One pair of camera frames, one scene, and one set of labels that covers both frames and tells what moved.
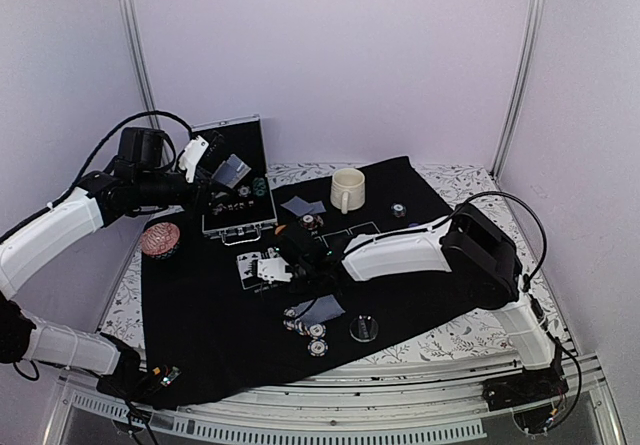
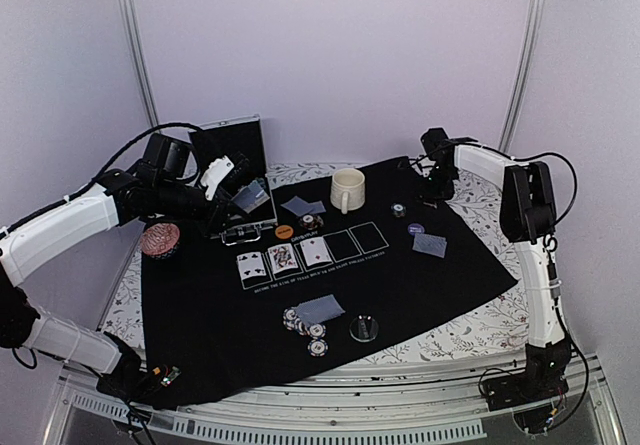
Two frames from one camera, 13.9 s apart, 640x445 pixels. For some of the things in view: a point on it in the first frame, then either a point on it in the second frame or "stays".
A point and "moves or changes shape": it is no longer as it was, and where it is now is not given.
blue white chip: x=317 y=347 stays
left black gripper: x=199 y=201 to x=213 y=222
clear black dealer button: x=364 y=329 stays
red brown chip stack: x=311 y=222 stays
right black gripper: x=310 y=289 to x=447 y=192
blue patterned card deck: x=231 y=172 moves or changes shape
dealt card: x=318 y=207 stays
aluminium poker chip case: x=232 y=182 stays
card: x=297 y=206 stays
